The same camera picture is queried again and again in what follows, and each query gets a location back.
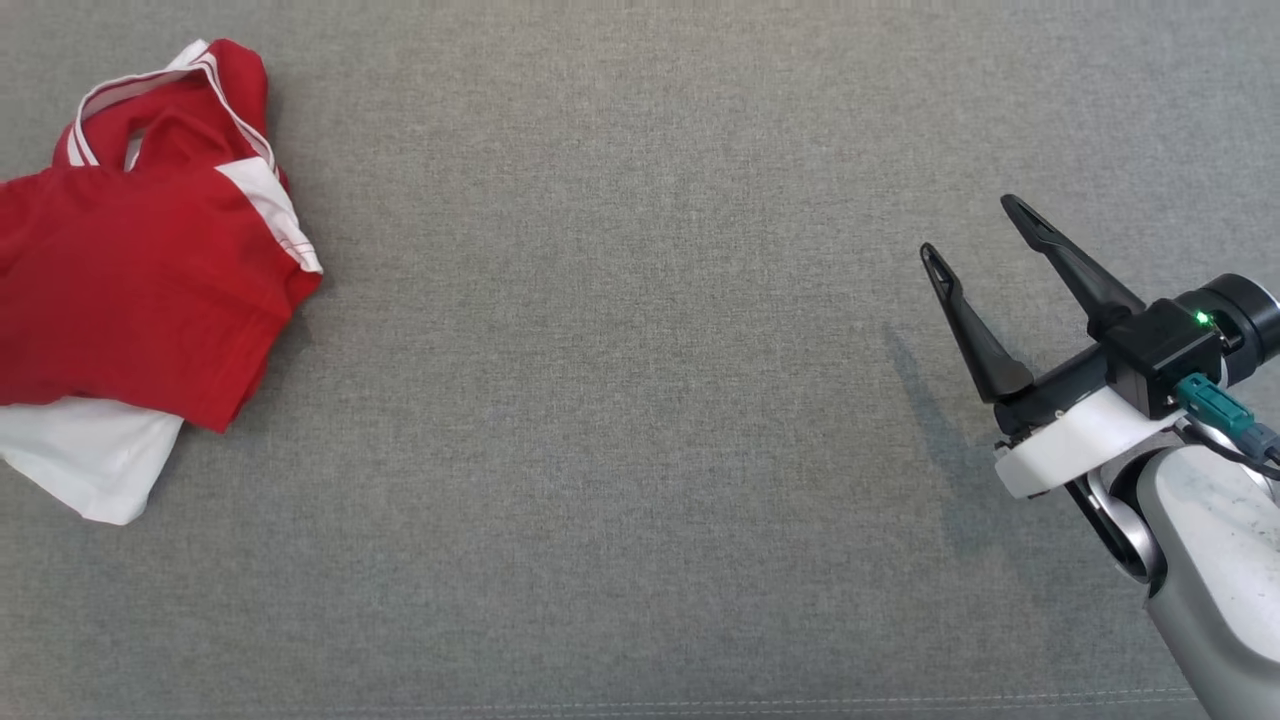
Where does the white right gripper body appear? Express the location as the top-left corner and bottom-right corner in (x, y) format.
(993, 272), (1280, 499)

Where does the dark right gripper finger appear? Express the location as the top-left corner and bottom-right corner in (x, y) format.
(1000, 193), (1149, 341)
(919, 242), (1037, 406)

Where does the red Bulls basketball jersey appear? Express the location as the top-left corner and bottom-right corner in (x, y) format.
(0, 38), (324, 527)

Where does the right black cable teal plug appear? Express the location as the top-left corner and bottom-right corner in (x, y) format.
(1172, 372), (1280, 471)

